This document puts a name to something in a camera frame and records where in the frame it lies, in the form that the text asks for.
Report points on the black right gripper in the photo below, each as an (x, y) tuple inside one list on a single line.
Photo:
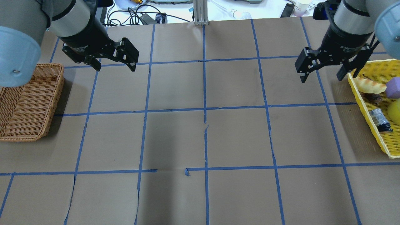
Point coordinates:
[(342, 43)]

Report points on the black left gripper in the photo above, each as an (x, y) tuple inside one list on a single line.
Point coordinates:
[(85, 36)]

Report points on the yellow tape roll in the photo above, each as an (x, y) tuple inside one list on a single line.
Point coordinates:
[(393, 111)]

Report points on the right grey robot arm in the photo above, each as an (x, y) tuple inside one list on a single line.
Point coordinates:
[(355, 30)]

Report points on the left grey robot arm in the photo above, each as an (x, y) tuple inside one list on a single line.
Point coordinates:
[(24, 22)]

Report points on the brown toy snail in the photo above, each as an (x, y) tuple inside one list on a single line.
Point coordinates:
[(372, 98)]

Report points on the blue bowl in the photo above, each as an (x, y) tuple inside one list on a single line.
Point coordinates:
[(125, 4)]

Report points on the black power adapter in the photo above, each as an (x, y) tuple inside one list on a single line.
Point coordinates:
[(160, 18)]

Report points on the white purple cup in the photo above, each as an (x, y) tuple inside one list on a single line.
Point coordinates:
[(300, 7)]

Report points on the purple foam block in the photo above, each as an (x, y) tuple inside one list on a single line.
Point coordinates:
[(393, 88)]

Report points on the small dark bottle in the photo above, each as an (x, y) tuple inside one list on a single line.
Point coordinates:
[(380, 121)]

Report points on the brown wicker basket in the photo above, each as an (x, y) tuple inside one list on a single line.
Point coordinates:
[(27, 111)]

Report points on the white light bulb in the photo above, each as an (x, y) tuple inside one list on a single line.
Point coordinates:
[(239, 15)]

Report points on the aluminium frame post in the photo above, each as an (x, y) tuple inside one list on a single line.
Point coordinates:
[(200, 12)]

